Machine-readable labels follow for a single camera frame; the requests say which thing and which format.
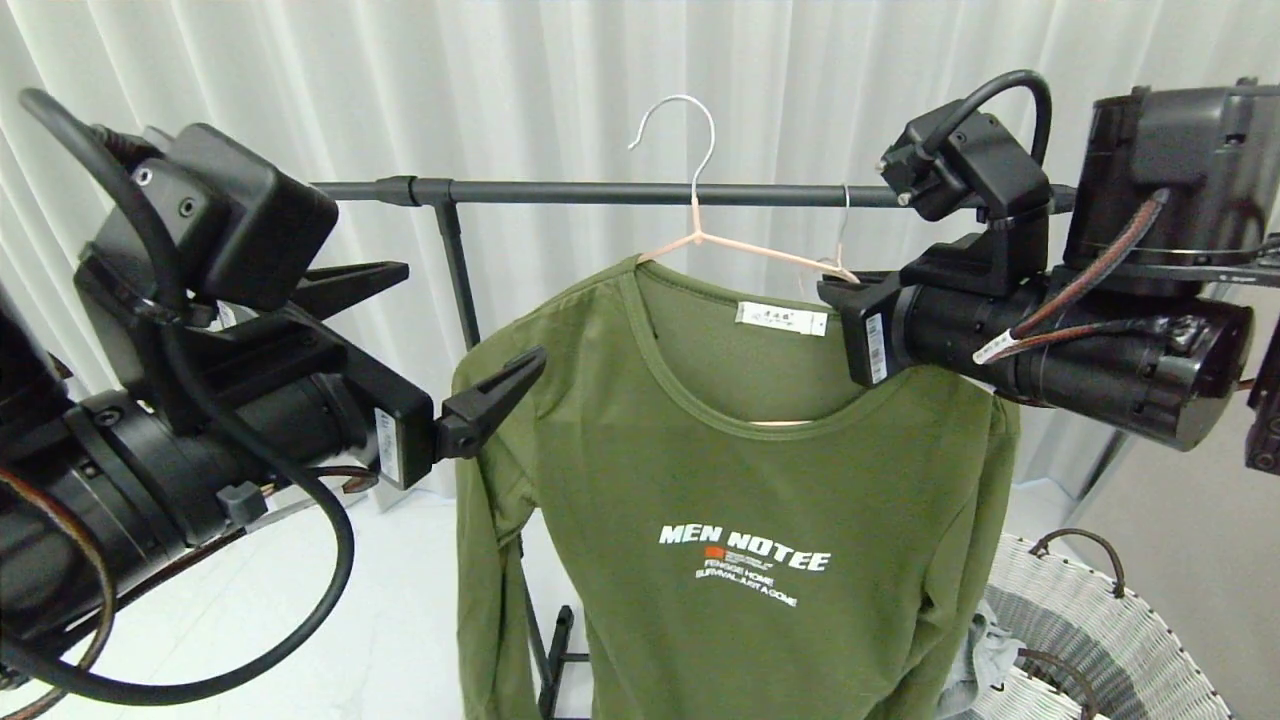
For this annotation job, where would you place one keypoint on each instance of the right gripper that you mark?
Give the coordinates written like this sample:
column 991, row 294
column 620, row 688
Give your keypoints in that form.
column 1100, row 370

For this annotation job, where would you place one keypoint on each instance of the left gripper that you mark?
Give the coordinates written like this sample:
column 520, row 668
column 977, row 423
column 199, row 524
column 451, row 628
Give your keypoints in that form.
column 280, row 420

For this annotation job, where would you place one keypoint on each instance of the pink clothes hanger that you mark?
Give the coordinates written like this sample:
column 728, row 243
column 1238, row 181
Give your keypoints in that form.
column 846, row 225
column 697, row 215

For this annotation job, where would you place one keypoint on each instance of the pale grey garment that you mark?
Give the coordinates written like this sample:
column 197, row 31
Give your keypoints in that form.
column 985, row 650

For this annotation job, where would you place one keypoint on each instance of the green sleeveless shirt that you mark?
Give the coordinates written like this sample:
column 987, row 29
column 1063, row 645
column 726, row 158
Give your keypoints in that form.
column 700, row 480

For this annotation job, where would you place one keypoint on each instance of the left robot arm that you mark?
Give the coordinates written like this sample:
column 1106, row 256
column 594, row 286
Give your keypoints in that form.
column 20, row 350

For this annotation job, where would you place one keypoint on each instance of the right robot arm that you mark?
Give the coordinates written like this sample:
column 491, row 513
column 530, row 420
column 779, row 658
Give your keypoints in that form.
column 1170, row 170

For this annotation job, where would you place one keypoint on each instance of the black clothes rack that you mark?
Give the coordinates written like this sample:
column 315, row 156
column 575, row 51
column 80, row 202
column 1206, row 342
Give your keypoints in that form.
column 560, row 192

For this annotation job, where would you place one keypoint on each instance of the white laundry basket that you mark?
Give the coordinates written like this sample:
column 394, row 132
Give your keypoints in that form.
column 1100, row 640

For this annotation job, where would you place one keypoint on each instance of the white curtain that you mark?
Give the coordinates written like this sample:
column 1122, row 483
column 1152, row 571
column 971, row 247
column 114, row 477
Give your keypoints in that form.
column 500, row 80

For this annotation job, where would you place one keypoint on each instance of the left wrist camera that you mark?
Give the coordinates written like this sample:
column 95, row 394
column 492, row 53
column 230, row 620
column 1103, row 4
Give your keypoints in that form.
column 250, row 220

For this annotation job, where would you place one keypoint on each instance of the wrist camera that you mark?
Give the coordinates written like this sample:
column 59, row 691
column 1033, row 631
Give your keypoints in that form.
column 250, row 220
column 990, row 160

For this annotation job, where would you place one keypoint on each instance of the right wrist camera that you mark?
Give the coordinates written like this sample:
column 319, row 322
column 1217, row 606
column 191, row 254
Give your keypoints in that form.
column 990, row 160

